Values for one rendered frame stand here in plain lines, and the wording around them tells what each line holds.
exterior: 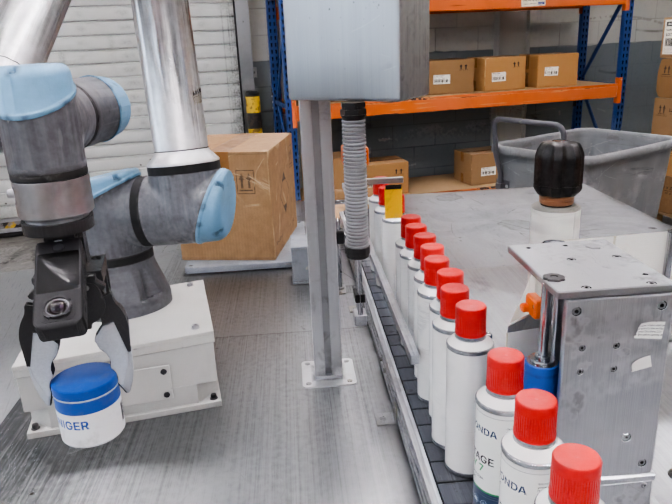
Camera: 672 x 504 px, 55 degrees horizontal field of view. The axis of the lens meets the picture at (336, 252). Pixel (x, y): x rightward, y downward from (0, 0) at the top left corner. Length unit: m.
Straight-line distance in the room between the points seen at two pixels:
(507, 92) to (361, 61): 4.40
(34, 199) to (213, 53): 4.61
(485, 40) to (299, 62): 5.21
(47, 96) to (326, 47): 0.36
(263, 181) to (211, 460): 0.79
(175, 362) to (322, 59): 0.49
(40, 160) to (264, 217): 0.93
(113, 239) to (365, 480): 0.54
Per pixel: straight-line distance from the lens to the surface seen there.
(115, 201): 1.07
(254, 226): 1.57
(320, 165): 0.96
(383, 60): 0.82
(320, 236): 0.99
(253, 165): 1.53
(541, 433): 0.55
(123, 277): 1.09
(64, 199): 0.69
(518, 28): 6.15
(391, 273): 1.21
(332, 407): 1.01
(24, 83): 0.68
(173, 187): 1.02
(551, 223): 1.17
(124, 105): 0.81
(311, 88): 0.88
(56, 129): 0.69
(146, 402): 1.03
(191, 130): 1.03
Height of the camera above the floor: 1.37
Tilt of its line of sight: 19 degrees down
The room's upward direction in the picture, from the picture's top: 3 degrees counter-clockwise
